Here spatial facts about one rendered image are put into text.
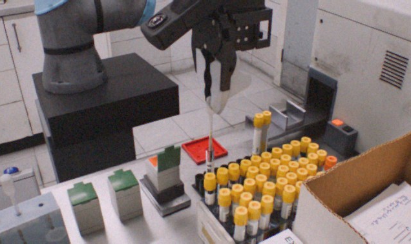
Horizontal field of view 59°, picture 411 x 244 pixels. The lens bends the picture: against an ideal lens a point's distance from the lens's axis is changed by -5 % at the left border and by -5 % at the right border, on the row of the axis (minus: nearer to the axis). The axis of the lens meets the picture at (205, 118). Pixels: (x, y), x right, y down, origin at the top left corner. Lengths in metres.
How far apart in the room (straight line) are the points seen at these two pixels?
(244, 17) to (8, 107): 1.94
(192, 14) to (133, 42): 2.56
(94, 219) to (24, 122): 1.79
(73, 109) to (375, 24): 0.59
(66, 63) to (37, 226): 0.43
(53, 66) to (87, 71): 0.08
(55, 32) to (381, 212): 0.70
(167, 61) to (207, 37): 2.69
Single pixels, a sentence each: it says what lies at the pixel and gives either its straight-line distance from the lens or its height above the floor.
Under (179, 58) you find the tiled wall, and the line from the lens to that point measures 3.22.
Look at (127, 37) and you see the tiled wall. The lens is 2.98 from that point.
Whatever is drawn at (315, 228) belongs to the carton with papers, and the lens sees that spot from 0.48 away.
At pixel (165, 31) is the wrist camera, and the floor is 1.18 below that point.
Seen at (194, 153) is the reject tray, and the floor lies 0.88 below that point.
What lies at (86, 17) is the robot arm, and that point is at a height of 1.10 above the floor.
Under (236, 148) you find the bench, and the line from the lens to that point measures 0.77.
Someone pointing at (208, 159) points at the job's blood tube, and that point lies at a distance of 0.59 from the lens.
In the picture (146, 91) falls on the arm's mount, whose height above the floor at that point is 0.95.
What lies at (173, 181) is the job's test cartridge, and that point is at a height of 0.92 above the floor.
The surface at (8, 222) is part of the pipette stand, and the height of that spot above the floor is 0.98.
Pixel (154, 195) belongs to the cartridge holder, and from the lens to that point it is 0.63.
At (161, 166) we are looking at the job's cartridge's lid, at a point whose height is 0.96.
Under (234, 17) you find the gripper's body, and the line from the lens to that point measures 0.47.
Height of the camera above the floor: 1.32
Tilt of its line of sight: 31 degrees down
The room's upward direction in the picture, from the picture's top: straight up
